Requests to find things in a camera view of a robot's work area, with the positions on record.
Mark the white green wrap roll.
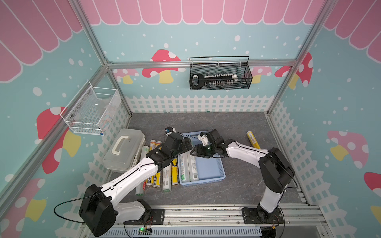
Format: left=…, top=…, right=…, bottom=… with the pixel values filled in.
left=162, top=165, right=172, bottom=192

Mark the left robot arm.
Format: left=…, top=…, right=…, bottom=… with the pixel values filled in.
left=78, top=132, right=192, bottom=237

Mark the black wire wall basket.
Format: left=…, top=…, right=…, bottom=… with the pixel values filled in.
left=189, top=56, right=253, bottom=90

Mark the white green-label wrap roll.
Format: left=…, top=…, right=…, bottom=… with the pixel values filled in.
left=188, top=153, right=199, bottom=181

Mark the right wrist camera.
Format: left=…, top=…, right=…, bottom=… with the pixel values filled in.
left=197, top=132, right=209, bottom=146

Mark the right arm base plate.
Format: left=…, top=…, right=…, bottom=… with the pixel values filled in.
left=241, top=207, right=284, bottom=225

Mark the translucent plastic storage box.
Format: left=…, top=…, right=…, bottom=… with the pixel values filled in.
left=103, top=129, right=145, bottom=173

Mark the grey cable duct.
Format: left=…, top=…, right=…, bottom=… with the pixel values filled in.
left=101, top=226, right=263, bottom=238

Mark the yellow wrap roll by basket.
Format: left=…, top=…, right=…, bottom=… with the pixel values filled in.
left=171, top=159, right=180, bottom=186

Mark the blue plastic basket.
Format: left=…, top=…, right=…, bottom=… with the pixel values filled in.
left=175, top=130, right=227, bottom=188

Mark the white wire wall basket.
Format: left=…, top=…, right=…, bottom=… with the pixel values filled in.
left=60, top=81, right=122, bottom=136

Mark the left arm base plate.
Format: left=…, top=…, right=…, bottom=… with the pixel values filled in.
left=124, top=209, right=165, bottom=226

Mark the black socket bit holder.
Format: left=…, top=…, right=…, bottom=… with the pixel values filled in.
left=190, top=73, right=238, bottom=90

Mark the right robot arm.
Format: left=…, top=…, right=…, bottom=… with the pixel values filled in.
left=190, top=129, right=295, bottom=223

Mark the green circuit board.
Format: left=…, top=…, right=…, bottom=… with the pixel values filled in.
left=138, top=228, right=152, bottom=236

